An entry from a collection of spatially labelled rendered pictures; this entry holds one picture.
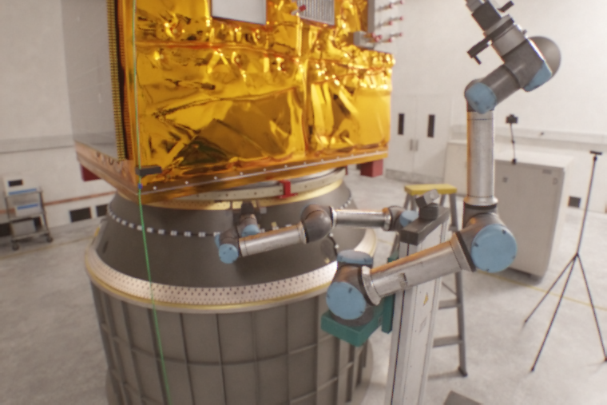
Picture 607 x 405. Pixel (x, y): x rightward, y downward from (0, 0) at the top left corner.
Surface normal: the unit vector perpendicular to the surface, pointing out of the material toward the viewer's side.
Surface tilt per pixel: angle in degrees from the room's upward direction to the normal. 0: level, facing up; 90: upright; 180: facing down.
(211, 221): 62
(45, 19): 90
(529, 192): 90
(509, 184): 90
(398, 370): 90
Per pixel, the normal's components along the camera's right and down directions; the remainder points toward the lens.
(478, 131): -0.58, 0.20
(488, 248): -0.15, 0.15
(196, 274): -0.01, -0.27
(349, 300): -0.38, 0.25
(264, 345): 0.32, 0.20
